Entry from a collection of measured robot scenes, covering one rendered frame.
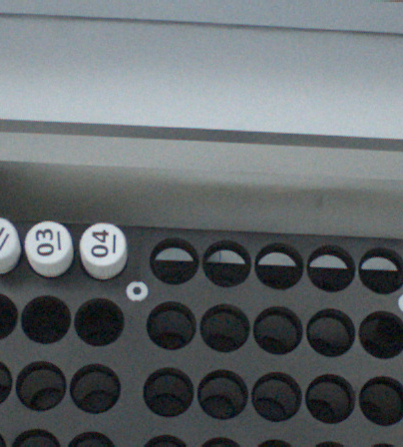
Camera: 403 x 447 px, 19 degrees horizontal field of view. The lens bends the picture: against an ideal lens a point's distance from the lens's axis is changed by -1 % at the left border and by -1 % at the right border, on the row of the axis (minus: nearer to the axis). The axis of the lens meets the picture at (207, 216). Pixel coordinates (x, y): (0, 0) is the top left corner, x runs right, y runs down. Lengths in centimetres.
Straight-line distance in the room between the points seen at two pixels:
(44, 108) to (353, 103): 8
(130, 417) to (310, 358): 5
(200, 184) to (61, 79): 12
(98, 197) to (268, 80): 12
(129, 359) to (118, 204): 9
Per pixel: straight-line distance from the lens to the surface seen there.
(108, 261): 32
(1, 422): 33
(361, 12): 31
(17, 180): 41
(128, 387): 33
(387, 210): 42
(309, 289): 34
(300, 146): 31
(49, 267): 33
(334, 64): 31
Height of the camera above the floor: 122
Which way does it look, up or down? 70 degrees down
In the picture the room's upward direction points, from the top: 8 degrees clockwise
